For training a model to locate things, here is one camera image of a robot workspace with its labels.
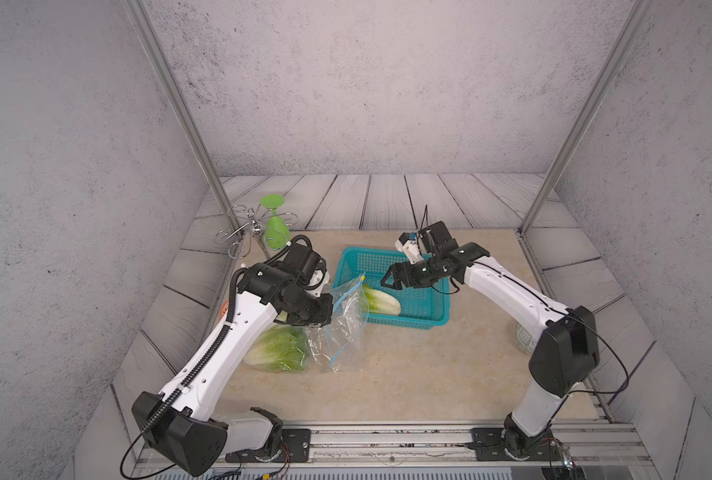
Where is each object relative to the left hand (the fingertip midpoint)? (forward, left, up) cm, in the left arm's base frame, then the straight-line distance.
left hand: (336, 319), depth 72 cm
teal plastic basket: (+16, -27, -22) cm, 38 cm away
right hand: (+12, -15, -2) cm, 19 cm away
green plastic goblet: (+34, +20, -3) cm, 39 cm away
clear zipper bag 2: (+2, +4, -18) cm, 19 cm away
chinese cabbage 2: (-1, +15, -13) cm, 19 cm away
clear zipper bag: (+3, +7, -15) cm, 17 cm away
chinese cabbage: (+13, -12, -14) cm, 22 cm away
